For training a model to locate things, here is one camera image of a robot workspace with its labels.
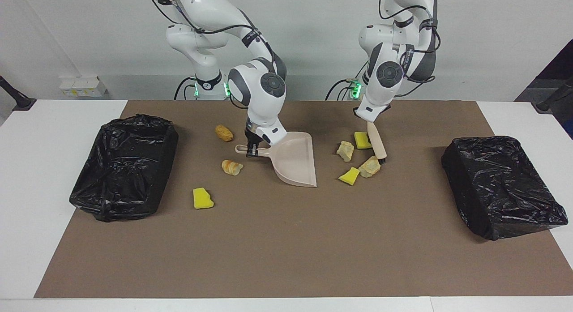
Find pale cream bread chunk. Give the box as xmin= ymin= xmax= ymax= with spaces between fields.
xmin=337 ymin=141 xmax=355 ymax=162

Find tan layered bread chunk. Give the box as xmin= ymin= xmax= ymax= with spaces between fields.
xmin=359 ymin=156 xmax=381 ymax=178

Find black bag covered bin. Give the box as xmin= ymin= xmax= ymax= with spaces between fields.
xmin=441 ymin=135 xmax=569 ymax=241

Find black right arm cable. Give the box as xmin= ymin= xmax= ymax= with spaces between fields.
xmin=150 ymin=0 xmax=276 ymax=66

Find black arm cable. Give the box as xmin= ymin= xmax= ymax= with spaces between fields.
xmin=150 ymin=0 xmax=276 ymax=66
xmin=380 ymin=5 xmax=442 ymax=98

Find white wall socket box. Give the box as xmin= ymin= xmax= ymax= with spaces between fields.
xmin=60 ymin=76 xmax=107 ymax=98

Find black right base cable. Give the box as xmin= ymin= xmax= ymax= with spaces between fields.
xmin=174 ymin=77 xmax=197 ymax=100

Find brown table mat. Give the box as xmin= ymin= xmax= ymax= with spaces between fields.
xmin=34 ymin=100 xmax=573 ymax=298

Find beige plastic dustpan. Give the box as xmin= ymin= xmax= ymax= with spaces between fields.
xmin=235 ymin=132 xmax=317 ymax=188

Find black left base cable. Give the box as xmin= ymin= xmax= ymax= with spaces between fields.
xmin=325 ymin=78 xmax=359 ymax=100

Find black stand foot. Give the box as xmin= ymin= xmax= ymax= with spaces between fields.
xmin=0 ymin=76 xmax=36 ymax=111
xmin=536 ymin=77 xmax=573 ymax=113

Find open black bag lined bin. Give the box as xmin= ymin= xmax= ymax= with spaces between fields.
xmin=69 ymin=114 xmax=179 ymax=222

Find black base cable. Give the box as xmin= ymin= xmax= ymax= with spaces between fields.
xmin=174 ymin=77 xmax=197 ymax=100
xmin=325 ymin=78 xmax=359 ymax=100

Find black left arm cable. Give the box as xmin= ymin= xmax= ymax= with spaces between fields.
xmin=380 ymin=5 xmax=442 ymax=98

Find orange striped croissant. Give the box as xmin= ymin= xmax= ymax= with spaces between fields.
xmin=221 ymin=159 xmax=244 ymax=176

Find beige hand brush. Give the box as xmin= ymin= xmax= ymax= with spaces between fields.
xmin=366 ymin=120 xmax=388 ymax=165

